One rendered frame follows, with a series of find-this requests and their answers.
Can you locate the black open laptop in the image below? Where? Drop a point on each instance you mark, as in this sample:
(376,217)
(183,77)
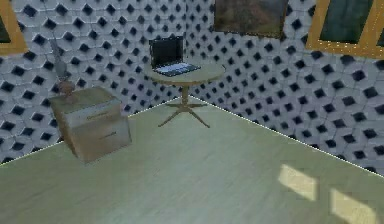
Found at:
(166,53)

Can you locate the light wooden drawer chest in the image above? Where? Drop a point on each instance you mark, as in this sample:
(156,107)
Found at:
(93,126)

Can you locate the dark framed landscape picture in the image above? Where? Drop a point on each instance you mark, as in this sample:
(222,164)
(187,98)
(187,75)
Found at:
(250,15)

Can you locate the brown round vase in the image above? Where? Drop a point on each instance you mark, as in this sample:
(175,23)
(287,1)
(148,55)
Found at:
(66,87)

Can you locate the yellow framed window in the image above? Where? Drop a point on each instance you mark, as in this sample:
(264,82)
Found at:
(346,23)
(8,33)

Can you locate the round wooden pedestal table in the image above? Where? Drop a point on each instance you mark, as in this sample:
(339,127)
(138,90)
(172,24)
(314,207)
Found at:
(200,75)

